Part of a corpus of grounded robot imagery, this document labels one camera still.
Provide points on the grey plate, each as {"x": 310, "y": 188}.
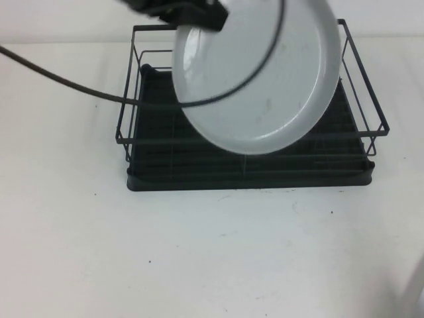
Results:
{"x": 265, "y": 99}

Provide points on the black dish drying rack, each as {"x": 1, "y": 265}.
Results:
{"x": 185, "y": 180}

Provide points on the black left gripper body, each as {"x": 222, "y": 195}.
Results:
{"x": 155, "y": 6}

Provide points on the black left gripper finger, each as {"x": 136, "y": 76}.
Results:
{"x": 202, "y": 18}

